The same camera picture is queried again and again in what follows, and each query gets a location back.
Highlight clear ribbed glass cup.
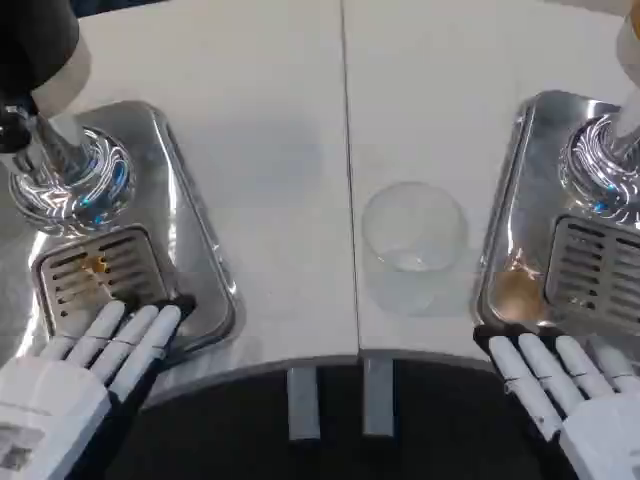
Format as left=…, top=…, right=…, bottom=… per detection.
left=360, top=180, right=471, bottom=317

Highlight drink dispenser with white column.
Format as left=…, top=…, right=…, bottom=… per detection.
left=557, top=0, right=640, bottom=222

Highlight right robot hand white fingers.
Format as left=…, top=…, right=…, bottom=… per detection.
left=472, top=323, right=640, bottom=480

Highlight slotted steel drip grid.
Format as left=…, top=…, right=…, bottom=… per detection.
left=543, top=213, right=640, bottom=327
left=31, top=225, right=169, bottom=337

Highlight grey metal bracket strip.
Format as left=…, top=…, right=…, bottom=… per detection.
left=361, top=356, right=397, bottom=437
left=286, top=368, right=322, bottom=443

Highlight steel drip tray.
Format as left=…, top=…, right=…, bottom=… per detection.
left=472, top=89, right=640, bottom=342
left=8, top=99, right=247, bottom=359

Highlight left robot hand white fingers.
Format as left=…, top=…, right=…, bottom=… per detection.
left=0, top=295, right=197, bottom=480

